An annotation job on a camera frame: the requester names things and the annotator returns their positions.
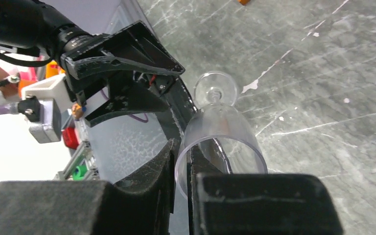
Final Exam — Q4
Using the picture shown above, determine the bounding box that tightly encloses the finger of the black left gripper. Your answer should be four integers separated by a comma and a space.
60, 21, 185, 80
85, 72, 169, 127

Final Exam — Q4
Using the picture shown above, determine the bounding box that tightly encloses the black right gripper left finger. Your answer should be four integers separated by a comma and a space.
0, 140, 175, 235

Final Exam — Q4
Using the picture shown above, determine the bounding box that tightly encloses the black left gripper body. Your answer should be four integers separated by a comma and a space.
46, 19, 136, 97

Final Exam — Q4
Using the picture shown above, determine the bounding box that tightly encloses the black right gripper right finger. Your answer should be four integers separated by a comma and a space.
187, 147, 344, 235

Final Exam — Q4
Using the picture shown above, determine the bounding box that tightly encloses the clear wine glass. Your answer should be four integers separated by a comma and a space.
174, 71, 268, 198

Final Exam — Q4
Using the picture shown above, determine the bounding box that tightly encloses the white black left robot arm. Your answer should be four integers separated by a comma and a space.
0, 0, 185, 127

